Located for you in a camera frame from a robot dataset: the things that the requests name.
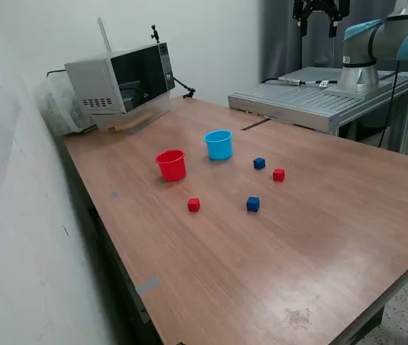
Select black tape strip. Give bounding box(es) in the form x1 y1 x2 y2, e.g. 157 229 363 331
241 118 272 132

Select translucent plastic bag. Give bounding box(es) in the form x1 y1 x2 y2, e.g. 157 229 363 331
33 77 97 137

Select dark grey curtain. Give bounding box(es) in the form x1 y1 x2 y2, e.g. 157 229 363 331
259 0 408 142

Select white upright rod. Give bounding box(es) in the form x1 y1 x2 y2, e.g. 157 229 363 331
98 17 113 53

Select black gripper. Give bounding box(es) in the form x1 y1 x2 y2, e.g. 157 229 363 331
293 0 351 39

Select wooden sticks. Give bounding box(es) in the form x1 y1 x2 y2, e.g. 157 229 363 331
107 111 154 132

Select clear plastic box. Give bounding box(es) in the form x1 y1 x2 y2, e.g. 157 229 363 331
91 91 172 134

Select aluminium robot mounting table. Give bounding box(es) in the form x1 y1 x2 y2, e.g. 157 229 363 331
228 66 408 155

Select silver microwave oven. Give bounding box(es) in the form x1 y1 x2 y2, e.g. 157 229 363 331
63 42 176 116

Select red plastic cup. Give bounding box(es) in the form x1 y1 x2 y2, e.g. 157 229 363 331
154 149 187 183

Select long grey tape piece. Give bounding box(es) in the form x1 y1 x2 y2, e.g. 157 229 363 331
134 276 161 296

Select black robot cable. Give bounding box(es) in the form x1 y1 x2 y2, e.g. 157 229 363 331
378 59 402 149

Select silver metal cylinder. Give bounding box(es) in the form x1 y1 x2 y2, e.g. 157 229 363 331
277 75 307 86

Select light blue plastic cup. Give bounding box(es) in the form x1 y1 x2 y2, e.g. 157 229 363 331
203 129 233 162

